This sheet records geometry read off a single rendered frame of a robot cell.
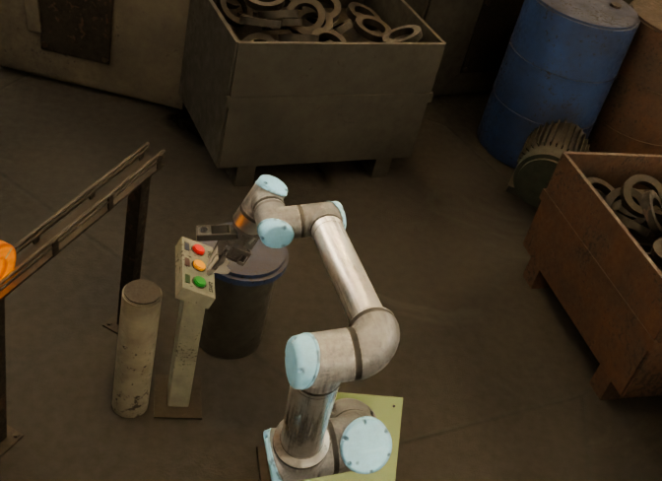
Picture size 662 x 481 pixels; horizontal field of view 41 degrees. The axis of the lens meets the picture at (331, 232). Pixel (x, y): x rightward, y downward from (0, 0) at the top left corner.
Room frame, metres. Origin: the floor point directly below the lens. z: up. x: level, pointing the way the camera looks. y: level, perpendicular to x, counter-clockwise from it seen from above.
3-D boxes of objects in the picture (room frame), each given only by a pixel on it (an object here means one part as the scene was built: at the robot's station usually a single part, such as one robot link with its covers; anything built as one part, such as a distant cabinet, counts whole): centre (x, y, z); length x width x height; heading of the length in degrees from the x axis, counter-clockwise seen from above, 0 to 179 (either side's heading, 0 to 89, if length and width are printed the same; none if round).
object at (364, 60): (3.89, 0.36, 0.39); 1.03 x 0.83 x 0.77; 122
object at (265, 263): (2.39, 0.28, 0.21); 0.32 x 0.32 x 0.43
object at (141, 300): (1.95, 0.50, 0.26); 0.12 x 0.12 x 0.52
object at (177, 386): (2.04, 0.36, 0.31); 0.24 x 0.16 x 0.62; 17
